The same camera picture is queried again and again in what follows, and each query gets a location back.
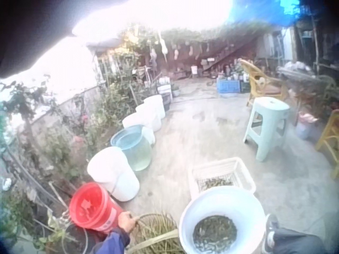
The person's left hand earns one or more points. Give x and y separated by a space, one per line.
126 221

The blue plastic crate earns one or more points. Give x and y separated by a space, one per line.
227 86

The pink and white bag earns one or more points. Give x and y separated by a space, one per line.
304 124

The greens in slotted basket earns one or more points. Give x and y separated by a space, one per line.
215 183

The outdoor staircase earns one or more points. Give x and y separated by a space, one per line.
225 55

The person's legs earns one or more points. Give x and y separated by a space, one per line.
290 239

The dark greens in basin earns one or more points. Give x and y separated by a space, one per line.
214 232

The wicker armchair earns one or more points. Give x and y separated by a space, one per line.
260 82

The woven bamboo basket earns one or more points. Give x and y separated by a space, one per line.
156 232

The row of garden plants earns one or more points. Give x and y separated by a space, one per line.
66 124

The red plastic bucket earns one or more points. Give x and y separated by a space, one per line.
91 209

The small white bucket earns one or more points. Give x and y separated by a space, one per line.
194 70

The translucent blue water bucket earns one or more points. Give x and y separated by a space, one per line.
135 150

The person's left fingers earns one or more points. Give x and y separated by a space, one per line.
133 220

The yellow wooden chair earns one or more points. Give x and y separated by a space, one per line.
329 143

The blue tarpaulin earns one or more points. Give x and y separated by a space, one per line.
262 12

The large white plastic bucket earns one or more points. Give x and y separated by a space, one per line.
114 173

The cluttered table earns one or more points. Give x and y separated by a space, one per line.
302 75

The pale green plastic stool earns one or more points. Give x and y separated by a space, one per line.
266 127

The white plastic slotted basket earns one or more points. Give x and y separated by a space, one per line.
225 169

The hanging pale gourd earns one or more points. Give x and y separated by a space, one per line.
163 47

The white plastic basin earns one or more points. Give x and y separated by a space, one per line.
221 206

